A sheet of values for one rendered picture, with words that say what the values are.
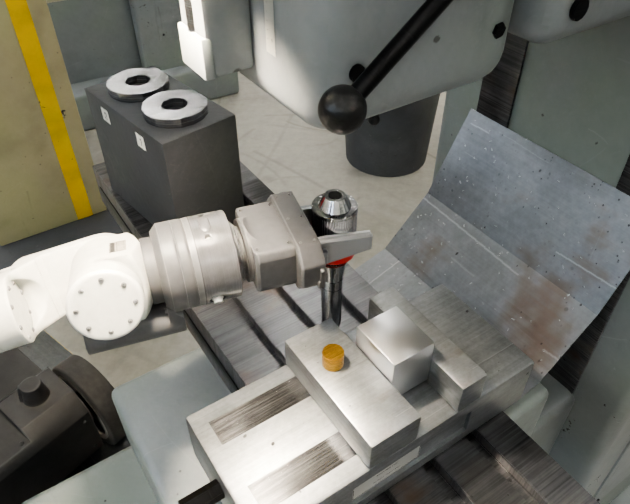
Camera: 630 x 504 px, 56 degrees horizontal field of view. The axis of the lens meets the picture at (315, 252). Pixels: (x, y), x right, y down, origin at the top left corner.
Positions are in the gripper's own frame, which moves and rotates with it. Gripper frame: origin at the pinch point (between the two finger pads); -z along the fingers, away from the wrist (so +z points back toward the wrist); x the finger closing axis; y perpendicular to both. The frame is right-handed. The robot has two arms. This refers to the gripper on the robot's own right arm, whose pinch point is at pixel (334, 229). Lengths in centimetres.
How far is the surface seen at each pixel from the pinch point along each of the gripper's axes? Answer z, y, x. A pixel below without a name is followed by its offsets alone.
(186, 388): 18.1, 27.8, 6.6
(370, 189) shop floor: -78, 113, 150
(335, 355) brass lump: 3.6, 6.9, -10.4
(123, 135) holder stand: 18.7, 4.7, 35.5
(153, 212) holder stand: 17.0, 16.2, 31.6
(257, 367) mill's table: 9.3, 19.8, 0.6
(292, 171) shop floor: -50, 113, 175
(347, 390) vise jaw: 3.5, 8.8, -13.4
